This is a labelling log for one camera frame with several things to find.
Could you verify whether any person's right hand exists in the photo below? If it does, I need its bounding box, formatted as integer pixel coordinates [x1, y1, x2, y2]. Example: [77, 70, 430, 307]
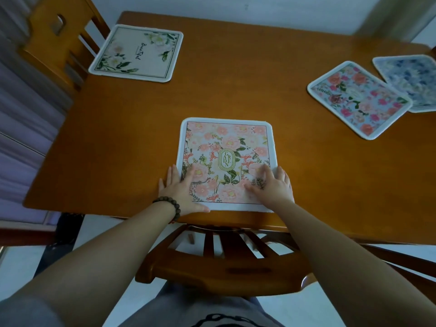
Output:
[243, 164, 295, 211]

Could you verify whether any person's left hand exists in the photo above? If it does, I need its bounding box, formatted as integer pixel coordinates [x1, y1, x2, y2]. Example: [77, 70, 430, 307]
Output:
[158, 164, 211, 217]

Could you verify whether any pink floral placemat green emblem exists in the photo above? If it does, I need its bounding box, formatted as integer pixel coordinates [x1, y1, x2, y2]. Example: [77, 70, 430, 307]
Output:
[176, 117, 278, 213]

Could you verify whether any person's left forearm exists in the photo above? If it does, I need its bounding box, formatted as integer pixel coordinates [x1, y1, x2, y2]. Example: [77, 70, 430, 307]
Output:
[7, 200, 176, 327]

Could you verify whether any person's right forearm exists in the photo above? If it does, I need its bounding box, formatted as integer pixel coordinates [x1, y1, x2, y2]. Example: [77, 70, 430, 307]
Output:
[272, 200, 436, 327]

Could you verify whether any wooden chair with slatted back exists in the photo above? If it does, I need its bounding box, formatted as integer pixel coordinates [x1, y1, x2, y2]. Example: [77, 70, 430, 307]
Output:
[135, 224, 318, 299]

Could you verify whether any grey shirt with black print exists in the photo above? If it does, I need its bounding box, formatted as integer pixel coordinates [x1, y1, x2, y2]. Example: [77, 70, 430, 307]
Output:
[0, 282, 284, 327]

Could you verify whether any pink rose placemat blue ground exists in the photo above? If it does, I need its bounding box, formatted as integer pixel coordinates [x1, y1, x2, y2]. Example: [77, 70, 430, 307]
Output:
[307, 61, 413, 141]

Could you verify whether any white placemat green leaf border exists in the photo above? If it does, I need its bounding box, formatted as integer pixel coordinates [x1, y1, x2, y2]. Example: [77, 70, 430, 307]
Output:
[88, 24, 184, 83]

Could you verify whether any grey pleated curtain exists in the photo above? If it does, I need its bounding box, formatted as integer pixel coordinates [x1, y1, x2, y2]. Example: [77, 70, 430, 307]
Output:
[0, 0, 74, 226]

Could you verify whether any blue floral placemat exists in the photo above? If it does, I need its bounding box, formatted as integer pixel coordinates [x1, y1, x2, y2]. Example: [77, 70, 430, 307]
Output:
[372, 54, 436, 114]

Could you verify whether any beige curtain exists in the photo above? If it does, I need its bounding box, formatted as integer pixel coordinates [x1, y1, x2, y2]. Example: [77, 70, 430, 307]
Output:
[354, 0, 436, 43]

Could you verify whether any dark wooden bead bracelet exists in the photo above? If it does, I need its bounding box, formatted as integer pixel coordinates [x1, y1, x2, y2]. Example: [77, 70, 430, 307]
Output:
[152, 196, 181, 223]

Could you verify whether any wooden chair with cutout handle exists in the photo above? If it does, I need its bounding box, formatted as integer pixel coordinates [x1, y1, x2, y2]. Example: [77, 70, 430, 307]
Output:
[19, 0, 111, 96]

